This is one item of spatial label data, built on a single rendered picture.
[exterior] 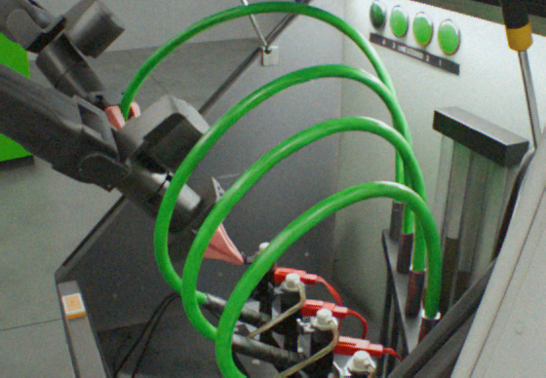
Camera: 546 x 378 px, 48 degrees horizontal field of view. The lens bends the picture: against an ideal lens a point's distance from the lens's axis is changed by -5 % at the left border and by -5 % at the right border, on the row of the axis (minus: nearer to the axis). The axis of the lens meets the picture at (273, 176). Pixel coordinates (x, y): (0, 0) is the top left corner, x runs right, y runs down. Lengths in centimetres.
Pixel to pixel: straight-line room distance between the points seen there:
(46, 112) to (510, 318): 46
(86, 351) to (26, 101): 45
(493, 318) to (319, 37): 71
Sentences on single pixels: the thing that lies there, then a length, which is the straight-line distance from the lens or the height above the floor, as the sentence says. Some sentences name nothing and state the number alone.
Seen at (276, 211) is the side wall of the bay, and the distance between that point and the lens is 119.
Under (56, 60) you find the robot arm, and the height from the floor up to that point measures 135.
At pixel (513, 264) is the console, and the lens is 50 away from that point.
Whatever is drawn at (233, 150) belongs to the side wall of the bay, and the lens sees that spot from 111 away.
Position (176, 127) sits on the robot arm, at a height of 131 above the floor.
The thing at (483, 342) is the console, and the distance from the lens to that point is 53.
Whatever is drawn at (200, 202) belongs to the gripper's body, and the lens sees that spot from 77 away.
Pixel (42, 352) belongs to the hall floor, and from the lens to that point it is 255.
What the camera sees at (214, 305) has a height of 113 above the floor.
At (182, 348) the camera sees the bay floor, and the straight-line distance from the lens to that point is 114.
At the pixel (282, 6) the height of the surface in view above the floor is 143.
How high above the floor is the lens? 154
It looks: 24 degrees down
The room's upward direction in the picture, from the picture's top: straight up
